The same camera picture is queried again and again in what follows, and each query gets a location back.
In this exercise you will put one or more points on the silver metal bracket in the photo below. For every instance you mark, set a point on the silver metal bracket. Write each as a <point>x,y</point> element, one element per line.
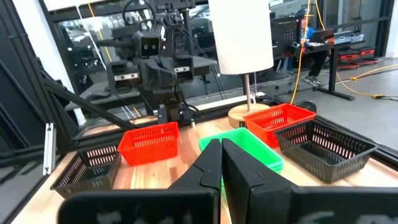
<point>49,149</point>

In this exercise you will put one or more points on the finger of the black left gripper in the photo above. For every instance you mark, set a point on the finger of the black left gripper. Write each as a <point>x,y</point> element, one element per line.
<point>183,73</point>
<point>124,77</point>

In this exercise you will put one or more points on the red plastic mesh basket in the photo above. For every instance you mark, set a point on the red plastic mesh basket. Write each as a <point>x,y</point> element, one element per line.
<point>149,149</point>
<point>264,130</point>

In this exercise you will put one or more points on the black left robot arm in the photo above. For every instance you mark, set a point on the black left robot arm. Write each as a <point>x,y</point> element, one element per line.
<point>171,109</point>

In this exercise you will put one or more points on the green plastic mesh basket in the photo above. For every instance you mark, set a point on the green plastic mesh basket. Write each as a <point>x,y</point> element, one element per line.
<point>277,168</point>
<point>248,146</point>

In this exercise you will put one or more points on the black office desk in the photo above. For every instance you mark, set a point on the black office desk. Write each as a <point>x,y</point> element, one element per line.
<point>334,68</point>

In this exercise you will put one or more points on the person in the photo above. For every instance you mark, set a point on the person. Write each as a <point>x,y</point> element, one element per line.
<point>317,63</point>

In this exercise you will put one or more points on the white shade table lamp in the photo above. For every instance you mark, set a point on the white shade table lamp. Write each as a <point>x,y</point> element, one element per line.
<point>241,37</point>

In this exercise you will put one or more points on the dark laptop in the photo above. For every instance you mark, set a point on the dark laptop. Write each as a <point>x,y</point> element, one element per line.
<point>323,35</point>

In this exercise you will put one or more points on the black plastic mesh basket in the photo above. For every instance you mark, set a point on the black plastic mesh basket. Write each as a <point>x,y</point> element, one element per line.
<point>342,168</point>
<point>66,177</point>

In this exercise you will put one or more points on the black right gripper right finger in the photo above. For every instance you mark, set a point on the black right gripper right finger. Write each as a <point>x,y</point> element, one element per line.
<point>280,205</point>

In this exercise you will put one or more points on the red black storage case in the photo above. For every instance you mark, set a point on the red black storage case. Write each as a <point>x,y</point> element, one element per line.
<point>349,56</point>
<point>348,66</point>
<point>367,51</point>

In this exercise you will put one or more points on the silver laptop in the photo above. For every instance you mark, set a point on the silver laptop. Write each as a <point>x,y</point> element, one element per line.
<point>357,37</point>
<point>342,37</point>

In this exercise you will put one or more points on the black rig frame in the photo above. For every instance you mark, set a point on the black rig frame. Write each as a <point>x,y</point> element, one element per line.
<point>93,109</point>

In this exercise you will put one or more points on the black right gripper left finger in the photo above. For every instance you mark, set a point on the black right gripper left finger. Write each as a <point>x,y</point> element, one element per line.
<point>186,205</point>

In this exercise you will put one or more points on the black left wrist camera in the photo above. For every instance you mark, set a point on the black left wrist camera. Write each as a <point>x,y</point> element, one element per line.
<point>149,45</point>

